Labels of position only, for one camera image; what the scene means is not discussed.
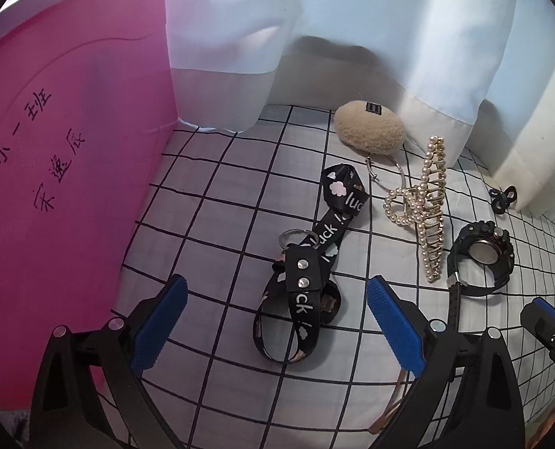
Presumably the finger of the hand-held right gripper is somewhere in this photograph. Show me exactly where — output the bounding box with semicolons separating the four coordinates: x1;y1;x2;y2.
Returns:
520;297;555;387

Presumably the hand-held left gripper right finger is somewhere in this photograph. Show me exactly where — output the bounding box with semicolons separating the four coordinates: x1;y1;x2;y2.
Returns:
367;276;538;449

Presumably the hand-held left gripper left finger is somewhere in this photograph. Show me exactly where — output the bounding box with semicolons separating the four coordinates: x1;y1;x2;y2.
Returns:
31;275;188;449

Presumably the black wristwatch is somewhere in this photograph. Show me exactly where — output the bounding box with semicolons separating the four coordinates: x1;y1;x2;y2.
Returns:
446;220;515;333

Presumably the black hair tie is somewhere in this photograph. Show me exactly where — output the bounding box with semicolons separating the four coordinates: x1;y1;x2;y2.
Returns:
488;186;518;215

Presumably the pink plastic basin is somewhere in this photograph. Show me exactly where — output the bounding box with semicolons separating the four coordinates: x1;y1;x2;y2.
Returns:
0;0;185;415

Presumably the beige plush pouch with ring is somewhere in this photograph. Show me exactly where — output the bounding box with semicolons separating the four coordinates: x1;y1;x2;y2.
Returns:
334;100;407;192

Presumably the thin rose gold band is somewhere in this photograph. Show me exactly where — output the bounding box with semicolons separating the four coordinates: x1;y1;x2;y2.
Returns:
369;369;406;424

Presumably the pearl hair claw clip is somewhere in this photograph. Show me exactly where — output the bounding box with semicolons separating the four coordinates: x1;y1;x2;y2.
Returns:
383;135;448;284

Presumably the white black-checked bed sheet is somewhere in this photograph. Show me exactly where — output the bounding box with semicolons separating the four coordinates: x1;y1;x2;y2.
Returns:
90;103;555;449

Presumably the white curtain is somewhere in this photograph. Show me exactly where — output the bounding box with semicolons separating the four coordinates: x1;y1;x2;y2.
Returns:
165;0;555;218

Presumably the black printed lanyard strap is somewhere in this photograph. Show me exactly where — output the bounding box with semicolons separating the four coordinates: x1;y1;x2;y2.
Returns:
253;164;371;366

